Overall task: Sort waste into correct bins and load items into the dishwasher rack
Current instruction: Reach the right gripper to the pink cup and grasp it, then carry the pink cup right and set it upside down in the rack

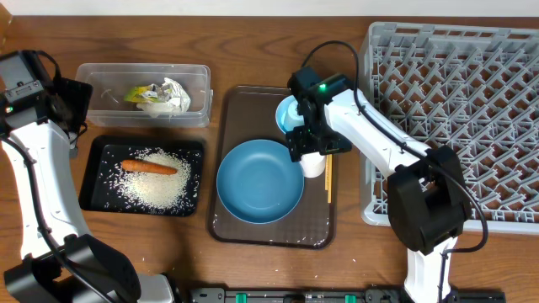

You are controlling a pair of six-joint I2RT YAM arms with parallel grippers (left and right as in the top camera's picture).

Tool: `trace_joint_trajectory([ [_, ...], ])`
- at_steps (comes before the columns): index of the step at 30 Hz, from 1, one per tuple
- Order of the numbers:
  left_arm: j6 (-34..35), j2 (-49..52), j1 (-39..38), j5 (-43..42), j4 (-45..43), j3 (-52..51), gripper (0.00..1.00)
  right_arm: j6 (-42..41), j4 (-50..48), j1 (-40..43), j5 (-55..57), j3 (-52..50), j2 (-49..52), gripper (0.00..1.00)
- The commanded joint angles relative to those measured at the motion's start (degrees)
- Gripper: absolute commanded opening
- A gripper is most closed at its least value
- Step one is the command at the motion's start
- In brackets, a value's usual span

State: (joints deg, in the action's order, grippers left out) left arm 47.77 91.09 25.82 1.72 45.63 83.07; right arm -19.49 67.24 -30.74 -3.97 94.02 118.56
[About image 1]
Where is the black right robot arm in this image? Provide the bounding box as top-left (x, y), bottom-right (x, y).
top-left (286, 67), bottom-right (472, 302)

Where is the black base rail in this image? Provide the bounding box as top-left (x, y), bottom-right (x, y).
top-left (187, 287), bottom-right (507, 303)

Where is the large blue plate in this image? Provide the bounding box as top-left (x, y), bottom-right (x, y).
top-left (216, 139), bottom-right (305, 225)

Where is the left wooden chopstick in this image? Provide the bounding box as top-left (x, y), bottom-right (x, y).
top-left (324, 155), bottom-right (331, 191)

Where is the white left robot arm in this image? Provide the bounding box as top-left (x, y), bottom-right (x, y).
top-left (1, 78), bottom-right (180, 302)

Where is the yellow foil snack wrapper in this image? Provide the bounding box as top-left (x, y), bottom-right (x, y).
top-left (124, 84), bottom-right (163, 104)

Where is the black waste tray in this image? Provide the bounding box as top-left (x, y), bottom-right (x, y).
top-left (79, 136), bottom-right (204, 217)

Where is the white cup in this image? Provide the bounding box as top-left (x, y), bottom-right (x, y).
top-left (300, 152), bottom-right (326, 178)

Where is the pile of white rice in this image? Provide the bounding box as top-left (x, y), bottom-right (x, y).
top-left (109, 148), bottom-right (192, 210)

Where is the grey dishwasher rack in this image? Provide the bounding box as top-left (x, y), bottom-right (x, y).
top-left (360, 22), bottom-right (538, 235)

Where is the white paper napkin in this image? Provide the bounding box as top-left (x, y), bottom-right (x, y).
top-left (136, 77), bottom-right (191, 117)

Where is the right wooden chopstick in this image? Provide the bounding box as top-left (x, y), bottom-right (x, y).
top-left (327, 155), bottom-right (333, 204)

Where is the wooden chopstick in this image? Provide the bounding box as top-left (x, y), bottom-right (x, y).
top-left (324, 155), bottom-right (331, 191)
top-left (327, 155), bottom-right (333, 204)

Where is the orange carrot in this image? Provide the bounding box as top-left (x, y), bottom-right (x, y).
top-left (121, 160), bottom-right (178, 175)

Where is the light blue small bowl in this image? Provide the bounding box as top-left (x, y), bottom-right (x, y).
top-left (275, 95), bottom-right (296, 133)

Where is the clear plastic bin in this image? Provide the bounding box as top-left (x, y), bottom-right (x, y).
top-left (76, 63), bottom-right (213, 128)

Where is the light blue cup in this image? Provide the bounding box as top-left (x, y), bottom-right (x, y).
top-left (283, 101), bottom-right (304, 132)

